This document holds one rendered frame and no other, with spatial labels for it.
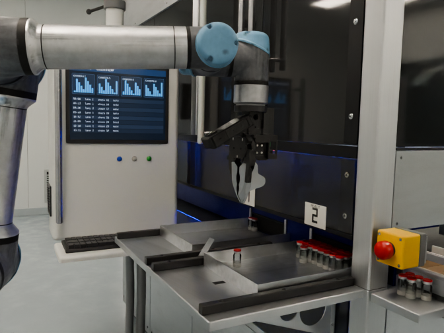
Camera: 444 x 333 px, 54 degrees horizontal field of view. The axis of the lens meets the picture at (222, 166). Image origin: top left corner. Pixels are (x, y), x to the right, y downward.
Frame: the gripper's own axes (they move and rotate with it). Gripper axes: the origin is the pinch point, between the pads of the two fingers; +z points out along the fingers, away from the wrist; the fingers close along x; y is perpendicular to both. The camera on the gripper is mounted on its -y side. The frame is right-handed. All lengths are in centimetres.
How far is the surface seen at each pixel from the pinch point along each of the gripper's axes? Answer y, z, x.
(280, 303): 5.2, 21.5, -9.4
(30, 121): 1, -14, 544
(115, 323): 20, 110, 182
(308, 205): 27.4, 5.4, 9.9
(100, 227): -10, 25, 89
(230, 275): 1.5, 19.6, 5.7
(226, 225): 27, 20, 54
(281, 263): 20.8, 21.3, 12.1
